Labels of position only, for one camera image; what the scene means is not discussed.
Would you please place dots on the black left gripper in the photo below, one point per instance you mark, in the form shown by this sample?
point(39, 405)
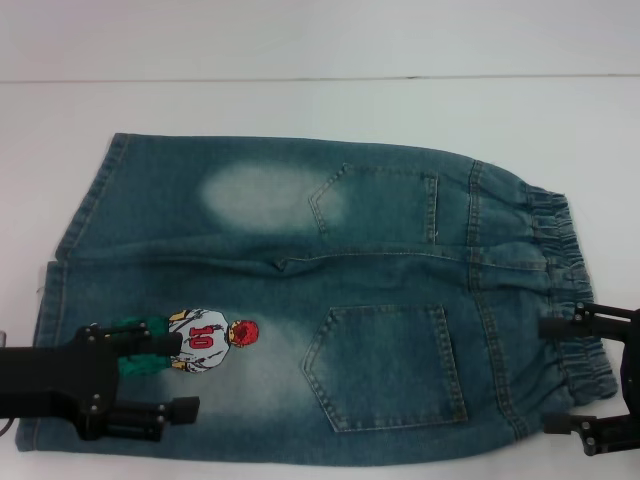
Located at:
point(50, 380)

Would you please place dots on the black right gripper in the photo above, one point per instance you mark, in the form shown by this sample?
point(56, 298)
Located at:
point(632, 375)

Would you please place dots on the blue denim shorts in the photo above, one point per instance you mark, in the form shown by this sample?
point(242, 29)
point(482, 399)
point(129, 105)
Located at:
point(380, 225)

